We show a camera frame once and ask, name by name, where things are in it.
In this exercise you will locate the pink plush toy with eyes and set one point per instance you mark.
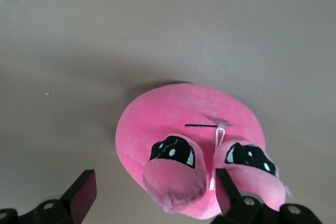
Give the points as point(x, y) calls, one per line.
point(157, 119)

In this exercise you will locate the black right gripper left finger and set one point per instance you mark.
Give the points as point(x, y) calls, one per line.
point(78, 195)

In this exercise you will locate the brown table cover mat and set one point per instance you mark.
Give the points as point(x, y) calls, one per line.
point(157, 24)

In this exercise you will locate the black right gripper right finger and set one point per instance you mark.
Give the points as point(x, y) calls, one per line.
point(228, 197)

